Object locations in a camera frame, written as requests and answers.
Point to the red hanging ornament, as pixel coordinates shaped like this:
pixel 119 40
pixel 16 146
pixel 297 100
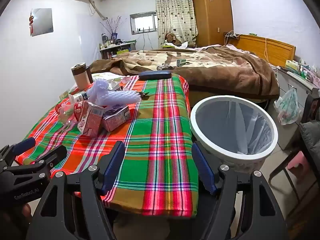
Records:
pixel 31 21

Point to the air conditioner pipe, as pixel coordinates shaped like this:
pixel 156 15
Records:
pixel 96 8

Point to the white plastic bottle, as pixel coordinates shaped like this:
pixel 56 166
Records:
pixel 80 96

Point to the grey cushioned chair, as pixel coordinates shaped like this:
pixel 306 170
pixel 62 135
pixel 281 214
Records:
pixel 282 170

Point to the wooden wardrobe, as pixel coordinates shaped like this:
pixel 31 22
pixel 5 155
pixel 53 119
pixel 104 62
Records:
pixel 212 15

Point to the wooden headboard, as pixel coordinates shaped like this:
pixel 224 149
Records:
pixel 275 47

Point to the grey chair cushion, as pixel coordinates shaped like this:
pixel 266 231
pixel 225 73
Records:
pixel 311 140

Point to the grey bedside cabinet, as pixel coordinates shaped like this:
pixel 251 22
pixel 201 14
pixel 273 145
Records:
pixel 290 92

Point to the power strip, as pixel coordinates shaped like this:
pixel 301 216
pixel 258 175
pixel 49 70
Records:
pixel 231 35

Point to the dark blue glasses case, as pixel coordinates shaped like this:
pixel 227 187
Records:
pixel 155 75

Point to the clear cup with red lid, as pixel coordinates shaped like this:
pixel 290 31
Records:
pixel 64 115

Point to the small dark metallic items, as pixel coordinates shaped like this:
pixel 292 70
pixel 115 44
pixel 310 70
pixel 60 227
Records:
pixel 165 67

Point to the vase with branches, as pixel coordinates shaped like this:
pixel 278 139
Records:
pixel 113 30

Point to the brown teddy bear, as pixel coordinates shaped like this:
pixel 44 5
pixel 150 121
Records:
pixel 172 38

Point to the barred window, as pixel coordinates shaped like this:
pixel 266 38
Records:
pixel 143 23

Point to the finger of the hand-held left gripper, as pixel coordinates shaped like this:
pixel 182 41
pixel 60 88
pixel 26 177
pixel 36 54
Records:
pixel 52 156
pixel 23 145

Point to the white round trash bin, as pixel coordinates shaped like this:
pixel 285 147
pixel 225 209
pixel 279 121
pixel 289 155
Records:
pixel 250 158

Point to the wall socket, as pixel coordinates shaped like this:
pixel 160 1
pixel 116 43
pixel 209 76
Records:
pixel 65 95

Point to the lavender foam fruit net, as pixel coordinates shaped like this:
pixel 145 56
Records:
pixel 112 97

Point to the plaid tablecloth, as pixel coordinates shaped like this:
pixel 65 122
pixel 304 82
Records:
pixel 162 130

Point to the pink milk carton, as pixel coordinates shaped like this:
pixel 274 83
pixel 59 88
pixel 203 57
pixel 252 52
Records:
pixel 115 120
pixel 87 122

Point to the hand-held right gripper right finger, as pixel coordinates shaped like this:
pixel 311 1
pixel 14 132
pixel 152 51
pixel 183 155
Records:
pixel 203 170

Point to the brown and beige mug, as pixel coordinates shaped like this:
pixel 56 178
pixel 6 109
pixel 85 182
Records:
pixel 80 80

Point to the wall mirror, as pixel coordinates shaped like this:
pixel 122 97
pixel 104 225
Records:
pixel 42 22

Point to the small green box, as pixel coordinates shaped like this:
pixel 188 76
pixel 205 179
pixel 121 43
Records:
pixel 181 62

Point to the cluttered side desk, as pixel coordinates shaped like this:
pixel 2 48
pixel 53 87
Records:
pixel 115 50

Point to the person's left hand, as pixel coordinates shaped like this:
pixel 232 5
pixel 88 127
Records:
pixel 26 210

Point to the hanging plastic bag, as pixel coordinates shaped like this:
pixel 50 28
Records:
pixel 287 107

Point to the pink stool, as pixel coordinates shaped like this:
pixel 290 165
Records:
pixel 296 161

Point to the heart print curtain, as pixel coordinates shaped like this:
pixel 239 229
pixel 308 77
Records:
pixel 175 15

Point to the row of medicine boxes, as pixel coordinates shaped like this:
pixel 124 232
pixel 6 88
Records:
pixel 302 71

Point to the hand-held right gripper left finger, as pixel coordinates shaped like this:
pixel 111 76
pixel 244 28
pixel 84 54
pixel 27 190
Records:
pixel 113 166

